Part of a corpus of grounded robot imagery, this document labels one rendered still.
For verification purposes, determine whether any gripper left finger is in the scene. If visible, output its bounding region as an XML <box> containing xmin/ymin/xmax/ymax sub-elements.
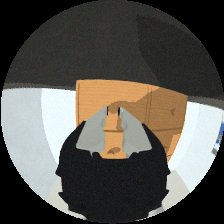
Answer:
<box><xmin>55</xmin><ymin>106</ymin><xmax>108</xmax><ymax>177</ymax></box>

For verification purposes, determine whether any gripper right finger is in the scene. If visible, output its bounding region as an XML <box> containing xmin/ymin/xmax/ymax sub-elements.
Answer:
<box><xmin>118</xmin><ymin>106</ymin><xmax>171</xmax><ymax>175</ymax></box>

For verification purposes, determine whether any tan wooden chest of drawers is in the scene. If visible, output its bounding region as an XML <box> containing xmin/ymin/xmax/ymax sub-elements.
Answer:
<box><xmin>75</xmin><ymin>80</ymin><xmax>188</xmax><ymax>163</ymax></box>

